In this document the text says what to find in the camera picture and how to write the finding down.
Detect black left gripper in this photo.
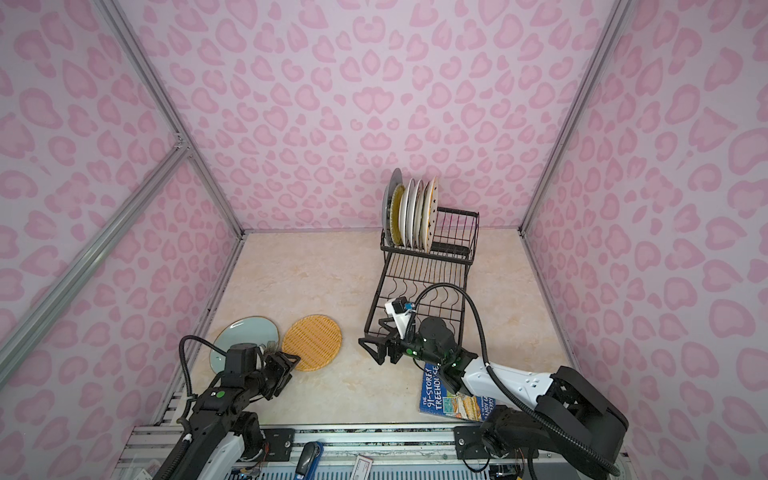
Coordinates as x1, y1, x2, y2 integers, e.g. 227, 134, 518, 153
246, 349, 300, 399

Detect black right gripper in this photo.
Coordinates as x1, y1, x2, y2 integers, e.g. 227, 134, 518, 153
359, 318, 444, 369

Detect orange woven plate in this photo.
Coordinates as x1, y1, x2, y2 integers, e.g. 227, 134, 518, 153
281, 314, 342, 372

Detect black wire dish rack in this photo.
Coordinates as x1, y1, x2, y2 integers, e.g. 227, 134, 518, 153
363, 207, 480, 338

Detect white plate orange sun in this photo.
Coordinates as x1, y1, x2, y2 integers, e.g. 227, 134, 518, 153
411, 180, 424, 249

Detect star pattern cat plate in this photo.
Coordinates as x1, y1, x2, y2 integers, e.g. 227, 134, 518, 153
424, 177, 439, 253

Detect white plate black rings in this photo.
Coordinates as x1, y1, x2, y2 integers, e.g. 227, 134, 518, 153
400, 178, 418, 248

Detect yellow-green woven plate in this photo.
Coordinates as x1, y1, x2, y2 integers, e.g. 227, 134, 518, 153
389, 184, 405, 247

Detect large grey-green plate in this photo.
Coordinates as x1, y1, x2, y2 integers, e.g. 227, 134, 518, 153
382, 168, 403, 246

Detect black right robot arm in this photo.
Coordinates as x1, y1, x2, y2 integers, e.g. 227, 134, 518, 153
358, 317, 629, 479

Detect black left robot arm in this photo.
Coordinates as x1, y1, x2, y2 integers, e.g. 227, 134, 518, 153
154, 343, 301, 479

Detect light blue flower plate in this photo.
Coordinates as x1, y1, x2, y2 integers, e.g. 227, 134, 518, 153
214, 316, 280, 354

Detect blue treehouse book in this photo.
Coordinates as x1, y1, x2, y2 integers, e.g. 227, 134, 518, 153
419, 364, 496, 422

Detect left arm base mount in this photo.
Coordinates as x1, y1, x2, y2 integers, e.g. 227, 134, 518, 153
239, 428, 296, 463

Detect blue black tool handle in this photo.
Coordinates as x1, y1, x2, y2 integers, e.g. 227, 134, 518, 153
294, 441, 324, 480

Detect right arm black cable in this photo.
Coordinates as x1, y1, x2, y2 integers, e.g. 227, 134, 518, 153
413, 282, 622, 478

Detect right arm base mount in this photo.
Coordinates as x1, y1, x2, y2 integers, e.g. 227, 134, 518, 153
453, 424, 509, 460

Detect aluminium frame rail front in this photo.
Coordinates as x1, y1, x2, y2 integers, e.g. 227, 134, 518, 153
110, 423, 631, 480

